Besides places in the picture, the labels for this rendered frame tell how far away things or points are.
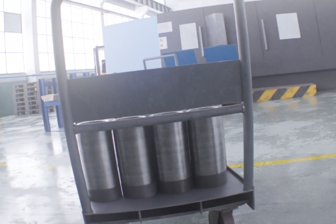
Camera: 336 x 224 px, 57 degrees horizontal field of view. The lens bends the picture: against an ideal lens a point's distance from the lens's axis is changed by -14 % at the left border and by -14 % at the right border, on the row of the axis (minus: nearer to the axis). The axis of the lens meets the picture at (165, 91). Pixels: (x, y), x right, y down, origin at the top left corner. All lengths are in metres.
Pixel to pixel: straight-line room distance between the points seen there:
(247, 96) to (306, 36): 6.33
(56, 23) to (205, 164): 0.67
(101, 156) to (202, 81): 0.42
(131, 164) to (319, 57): 6.41
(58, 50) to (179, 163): 0.54
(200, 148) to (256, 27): 6.25
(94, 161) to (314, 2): 6.74
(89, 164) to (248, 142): 0.52
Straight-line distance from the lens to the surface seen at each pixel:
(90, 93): 1.00
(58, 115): 6.20
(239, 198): 1.27
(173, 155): 1.18
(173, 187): 1.21
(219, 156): 1.22
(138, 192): 1.20
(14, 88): 11.36
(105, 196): 1.21
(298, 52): 7.28
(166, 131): 1.16
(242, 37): 1.03
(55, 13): 0.99
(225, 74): 1.04
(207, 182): 1.23
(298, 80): 7.53
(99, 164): 1.18
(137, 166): 1.18
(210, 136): 1.19
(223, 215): 1.30
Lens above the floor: 0.66
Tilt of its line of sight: 2 degrees down
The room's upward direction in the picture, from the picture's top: 7 degrees counter-clockwise
